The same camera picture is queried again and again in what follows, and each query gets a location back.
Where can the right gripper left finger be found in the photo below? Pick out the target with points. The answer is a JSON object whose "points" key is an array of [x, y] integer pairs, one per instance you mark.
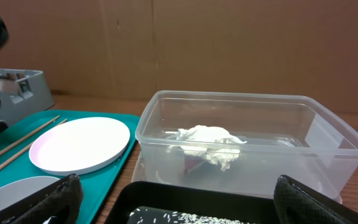
{"points": [[59, 202]]}

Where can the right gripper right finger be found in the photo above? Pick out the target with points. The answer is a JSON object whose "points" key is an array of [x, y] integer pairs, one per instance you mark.
{"points": [[298, 203]]}

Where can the white round plate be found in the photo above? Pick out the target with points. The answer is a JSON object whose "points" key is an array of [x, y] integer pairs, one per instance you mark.
{"points": [[80, 146]]}

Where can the grey bowl with rice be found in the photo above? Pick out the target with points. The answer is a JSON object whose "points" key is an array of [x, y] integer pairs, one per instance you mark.
{"points": [[20, 189]]}

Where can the wooden chopstick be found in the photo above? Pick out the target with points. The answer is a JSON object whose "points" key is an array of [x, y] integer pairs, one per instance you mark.
{"points": [[22, 139], [15, 156]]}

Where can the white napkin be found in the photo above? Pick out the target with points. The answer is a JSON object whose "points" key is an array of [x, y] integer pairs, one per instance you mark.
{"points": [[208, 143]]}

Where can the grey dishwasher rack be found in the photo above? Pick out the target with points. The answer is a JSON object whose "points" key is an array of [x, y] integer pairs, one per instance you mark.
{"points": [[23, 93]]}

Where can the black rectangular tray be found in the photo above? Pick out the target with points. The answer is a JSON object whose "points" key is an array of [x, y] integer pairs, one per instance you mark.
{"points": [[195, 201]]}

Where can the spilled white rice pile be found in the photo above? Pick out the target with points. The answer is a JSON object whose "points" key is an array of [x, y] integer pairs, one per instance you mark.
{"points": [[147, 215]]}

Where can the clear plastic bin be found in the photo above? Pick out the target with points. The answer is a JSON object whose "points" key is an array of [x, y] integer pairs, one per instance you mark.
{"points": [[286, 135]]}

